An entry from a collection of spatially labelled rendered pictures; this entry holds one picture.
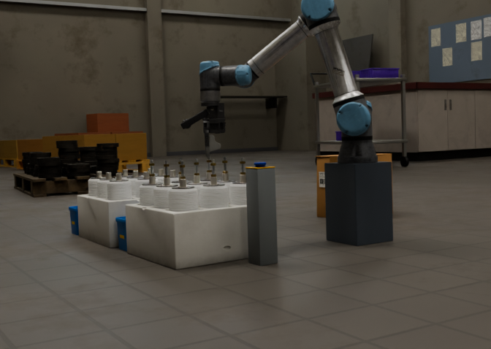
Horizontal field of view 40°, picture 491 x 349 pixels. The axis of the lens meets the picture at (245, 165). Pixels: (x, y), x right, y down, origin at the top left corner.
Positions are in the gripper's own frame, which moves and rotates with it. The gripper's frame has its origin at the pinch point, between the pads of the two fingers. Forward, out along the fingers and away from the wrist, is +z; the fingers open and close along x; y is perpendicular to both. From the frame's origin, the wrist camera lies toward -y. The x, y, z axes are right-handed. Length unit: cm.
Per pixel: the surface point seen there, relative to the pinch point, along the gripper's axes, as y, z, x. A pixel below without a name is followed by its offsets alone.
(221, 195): 4.4, 12.3, -30.4
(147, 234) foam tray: -20.8, 25.3, -25.4
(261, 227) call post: 17, 22, -42
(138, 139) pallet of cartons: -80, -5, 524
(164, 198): -14.8, 13.0, -26.6
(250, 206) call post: 13.6, 15.5, -38.1
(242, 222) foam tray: 11.5, 21.7, -29.8
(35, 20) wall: -303, -223, 978
